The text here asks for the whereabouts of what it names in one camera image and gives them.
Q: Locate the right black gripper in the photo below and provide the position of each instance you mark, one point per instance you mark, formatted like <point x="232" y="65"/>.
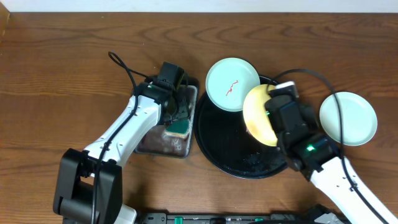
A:
<point x="310" y="117"/>

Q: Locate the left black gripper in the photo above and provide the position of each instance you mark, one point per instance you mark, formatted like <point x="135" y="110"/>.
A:
<point x="178" y="102"/>

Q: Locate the green yellow sponge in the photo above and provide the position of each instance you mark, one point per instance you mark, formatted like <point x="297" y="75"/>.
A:
<point x="179" y="129"/>

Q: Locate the yellow plate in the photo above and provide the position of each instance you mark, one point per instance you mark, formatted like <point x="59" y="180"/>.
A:
<point x="255" y="115"/>

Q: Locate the light blue plate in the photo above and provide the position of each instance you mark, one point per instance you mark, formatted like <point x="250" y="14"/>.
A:
<point x="359" y="119"/>
<point x="229" y="81"/>

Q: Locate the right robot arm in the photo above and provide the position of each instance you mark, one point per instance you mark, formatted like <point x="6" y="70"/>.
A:
<point x="312" y="153"/>

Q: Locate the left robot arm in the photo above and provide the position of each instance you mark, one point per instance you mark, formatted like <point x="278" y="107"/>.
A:
<point x="159" y="115"/>

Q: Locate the rectangular metal baking tray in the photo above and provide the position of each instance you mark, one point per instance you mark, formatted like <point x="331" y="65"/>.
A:
<point x="155" y="142"/>

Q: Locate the round black tray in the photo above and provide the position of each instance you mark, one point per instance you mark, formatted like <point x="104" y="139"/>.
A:
<point x="222" y="137"/>

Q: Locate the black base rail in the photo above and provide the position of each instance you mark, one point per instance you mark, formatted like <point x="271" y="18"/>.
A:
<point x="316" y="214"/>

